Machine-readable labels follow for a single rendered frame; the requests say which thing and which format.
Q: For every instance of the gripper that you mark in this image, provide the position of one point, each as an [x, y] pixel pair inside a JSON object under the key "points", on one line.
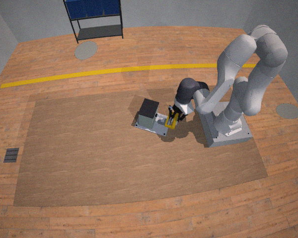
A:
{"points": [[176, 110]]}

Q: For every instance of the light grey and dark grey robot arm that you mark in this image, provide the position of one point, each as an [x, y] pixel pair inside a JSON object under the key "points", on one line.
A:
{"points": [[247, 94]]}

